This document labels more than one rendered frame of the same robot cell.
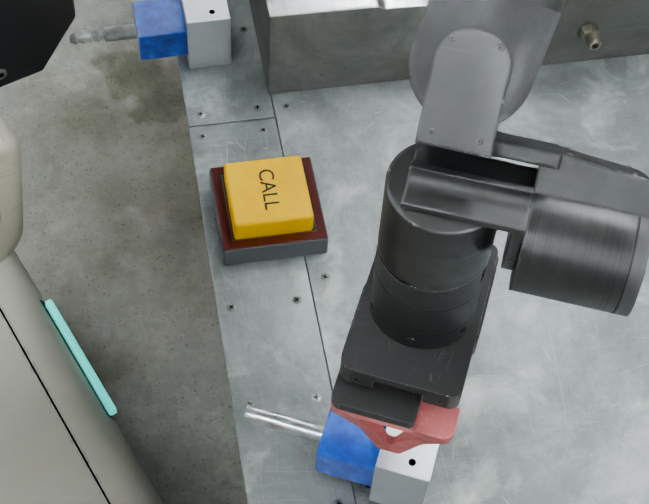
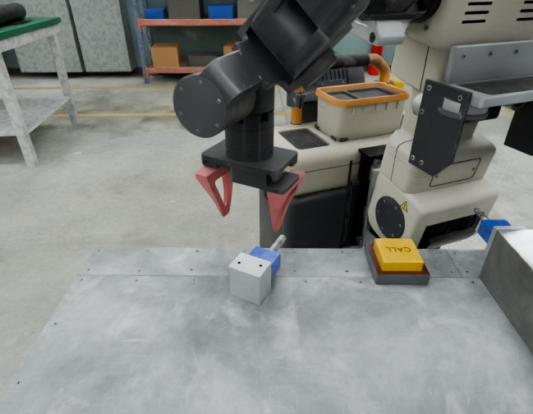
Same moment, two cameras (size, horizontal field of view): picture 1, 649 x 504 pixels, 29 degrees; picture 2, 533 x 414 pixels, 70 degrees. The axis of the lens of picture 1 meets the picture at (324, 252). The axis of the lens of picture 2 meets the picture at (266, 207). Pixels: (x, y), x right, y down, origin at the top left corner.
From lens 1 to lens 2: 78 cm
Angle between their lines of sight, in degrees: 72
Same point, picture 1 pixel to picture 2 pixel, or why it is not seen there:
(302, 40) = (499, 257)
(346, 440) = (259, 253)
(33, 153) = not seen: outside the picture
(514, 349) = (314, 351)
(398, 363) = (222, 145)
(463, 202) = not seen: hidden behind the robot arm
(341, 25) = (515, 264)
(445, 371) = (213, 153)
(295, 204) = (390, 256)
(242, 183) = (400, 241)
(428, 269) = not seen: hidden behind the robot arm
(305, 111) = (471, 288)
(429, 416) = (207, 170)
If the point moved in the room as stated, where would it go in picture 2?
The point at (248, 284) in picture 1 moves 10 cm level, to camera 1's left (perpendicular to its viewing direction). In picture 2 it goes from (355, 258) to (358, 225)
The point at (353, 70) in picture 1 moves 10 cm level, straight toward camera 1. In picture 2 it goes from (507, 301) to (429, 287)
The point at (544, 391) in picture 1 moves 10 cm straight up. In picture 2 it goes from (285, 359) to (287, 300)
